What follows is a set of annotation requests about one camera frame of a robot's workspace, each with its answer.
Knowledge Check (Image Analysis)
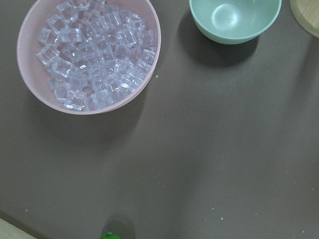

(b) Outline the green lime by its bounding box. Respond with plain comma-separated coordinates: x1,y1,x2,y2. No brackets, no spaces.
100,232,121,239

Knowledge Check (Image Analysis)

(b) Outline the wooden cup tree stand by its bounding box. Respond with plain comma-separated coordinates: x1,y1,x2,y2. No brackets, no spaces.
290,0,319,38

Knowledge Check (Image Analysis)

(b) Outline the mint green bowl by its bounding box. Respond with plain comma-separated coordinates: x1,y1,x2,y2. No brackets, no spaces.
189,0,282,45

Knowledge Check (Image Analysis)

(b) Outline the pink bowl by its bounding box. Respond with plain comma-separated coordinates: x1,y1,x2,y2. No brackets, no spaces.
16,0,161,115

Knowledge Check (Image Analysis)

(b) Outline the clear ice cubes pile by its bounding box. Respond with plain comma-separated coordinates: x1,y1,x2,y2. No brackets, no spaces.
37,0,157,112

